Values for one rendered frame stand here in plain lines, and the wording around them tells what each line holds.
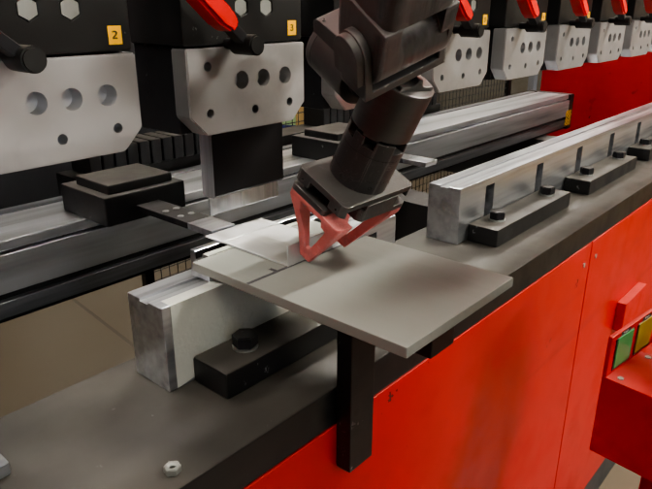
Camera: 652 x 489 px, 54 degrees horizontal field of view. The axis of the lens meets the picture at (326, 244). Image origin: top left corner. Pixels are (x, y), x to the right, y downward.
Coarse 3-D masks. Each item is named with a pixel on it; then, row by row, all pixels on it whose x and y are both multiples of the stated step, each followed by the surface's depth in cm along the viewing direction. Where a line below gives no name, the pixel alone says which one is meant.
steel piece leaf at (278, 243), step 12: (264, 228) 74; (276, 228) 74; (288, 228) 74; (240, 240) 71; (252, 240) 71; (264, 240) 71; (276, 240) 71; (288, 240) 71; (312, 240) 66; (252, 252) 67; (264, 252) 67; (276, 252) 67; (288, 252) 64; (288, 264) 64
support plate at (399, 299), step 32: (224, 256) 67; (256, 256) 67; (320, 256) 67; (352, 256) 67; (384, 256) 67; (416, 256) 67; (256, 288) 60; (288, 288) 59; (320, 288) 59; (352, 288) 59; (384, 288) 59; (416, 288) 59; (448, 288) 59; (480, 288) 59; (320, 320) 55; (352, 320) 53; (384, 320) 53; (416, 320) 53; (448, 320) 54
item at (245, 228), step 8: (240, 224) 76; (248, 224) 76; (256, 224) 76; (264, 224) 76; (272, 224) 76; (216, 232) 73; (224, 232) 73; (232, 232) 73; (240, 232) 73; (248, 232) 73; (216, 240) 71; (224, 240) 71
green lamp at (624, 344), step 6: (624, 336) 85; (630, 336) 87; (618, 342) 85; (624, 342) 86; (630, 342) 88; (618, 348) 85; (624, 348) 87; (630, 348) 88; (618, 354) 86; (624, 354) 87; (618, 360) 86; (624, 360) 88
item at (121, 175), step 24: (120, 168) 88; (144, 168) 88; (72, 192) 84; (96, 192) 81; (120, 192) 81; (144, 192) 82; (168, 192) 85; (96, 216) 81; (120, 216) 81; (144, 216) 83; (168, 216) 78; (192, 216) 78
